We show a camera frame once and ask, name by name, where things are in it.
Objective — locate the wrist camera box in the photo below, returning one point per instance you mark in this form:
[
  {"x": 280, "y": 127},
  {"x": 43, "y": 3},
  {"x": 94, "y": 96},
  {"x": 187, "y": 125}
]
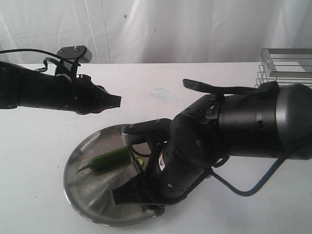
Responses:
[
  {"x": 82, "y": 53},
  {"x": 151, "y": 132}
]

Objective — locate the green cucumber slice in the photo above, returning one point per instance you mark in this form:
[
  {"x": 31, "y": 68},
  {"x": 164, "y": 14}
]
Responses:
[{"x": 141, "y": 161}]

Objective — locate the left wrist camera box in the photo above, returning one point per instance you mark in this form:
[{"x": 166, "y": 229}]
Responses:
[{"x": 82, "y": 53}]

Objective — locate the round steel plate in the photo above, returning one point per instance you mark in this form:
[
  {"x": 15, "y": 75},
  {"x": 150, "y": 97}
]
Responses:
[{"x": 90, "y": 191}]

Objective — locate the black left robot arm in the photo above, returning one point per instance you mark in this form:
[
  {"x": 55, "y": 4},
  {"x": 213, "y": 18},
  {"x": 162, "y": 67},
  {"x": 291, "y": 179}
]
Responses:
[{"x": 23, "y": 87}]

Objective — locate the green chili pepper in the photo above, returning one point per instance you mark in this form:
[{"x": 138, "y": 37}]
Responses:
[{"x": 108, "y": 160}]

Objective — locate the steel wire utensil rack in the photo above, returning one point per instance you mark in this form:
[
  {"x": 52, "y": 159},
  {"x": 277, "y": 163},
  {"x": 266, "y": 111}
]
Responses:
[{"x": 286, "y": 66}]

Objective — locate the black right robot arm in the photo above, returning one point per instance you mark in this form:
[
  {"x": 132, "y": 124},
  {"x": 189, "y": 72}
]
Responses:
[{"x": 269, "y": 121}]

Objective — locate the white backdrop curtain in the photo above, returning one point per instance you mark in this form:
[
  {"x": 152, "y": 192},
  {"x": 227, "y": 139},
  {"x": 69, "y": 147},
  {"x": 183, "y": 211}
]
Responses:
[{"x": 158, "y": 31}]

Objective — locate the black handled knife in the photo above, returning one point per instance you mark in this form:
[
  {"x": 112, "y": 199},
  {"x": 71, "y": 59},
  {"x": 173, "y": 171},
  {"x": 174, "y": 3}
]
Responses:
[{"x": 135, "y": 163}]

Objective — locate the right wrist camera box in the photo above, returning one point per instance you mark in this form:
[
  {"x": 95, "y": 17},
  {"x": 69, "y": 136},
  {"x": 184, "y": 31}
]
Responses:
[{"x": 151, "y": 132}]

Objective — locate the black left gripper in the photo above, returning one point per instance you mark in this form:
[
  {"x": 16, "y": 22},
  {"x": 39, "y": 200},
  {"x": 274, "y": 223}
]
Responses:
[{"x": 90, "y": 98}]

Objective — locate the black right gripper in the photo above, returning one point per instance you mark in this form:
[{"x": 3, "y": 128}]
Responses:
[{"x": 167, "y": 182}]

